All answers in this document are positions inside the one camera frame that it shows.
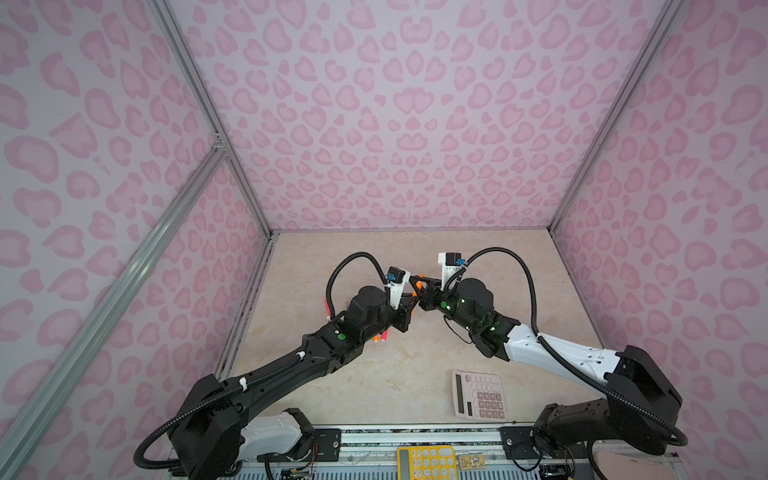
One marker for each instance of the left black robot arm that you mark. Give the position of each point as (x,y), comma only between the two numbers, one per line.
(220,423)

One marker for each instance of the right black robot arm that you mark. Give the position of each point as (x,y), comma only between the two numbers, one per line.
(637,403)

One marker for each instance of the yellow calculator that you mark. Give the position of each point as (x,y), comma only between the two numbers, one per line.
(431,462)

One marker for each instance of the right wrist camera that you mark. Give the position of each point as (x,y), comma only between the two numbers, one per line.
(452,266)

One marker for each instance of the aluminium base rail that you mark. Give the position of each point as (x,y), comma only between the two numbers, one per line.
(369,452)

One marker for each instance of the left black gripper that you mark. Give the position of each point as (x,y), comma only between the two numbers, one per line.
(404,312)

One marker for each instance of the small brown circuit board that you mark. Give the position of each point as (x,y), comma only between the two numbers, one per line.
(471,462)

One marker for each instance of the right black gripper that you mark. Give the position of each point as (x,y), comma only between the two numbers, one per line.
(433,283)

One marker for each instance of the aluminium frame strut left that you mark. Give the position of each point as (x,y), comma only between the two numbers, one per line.
(38,415)

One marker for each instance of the pink desk calculator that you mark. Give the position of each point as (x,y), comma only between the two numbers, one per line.
(478,396)

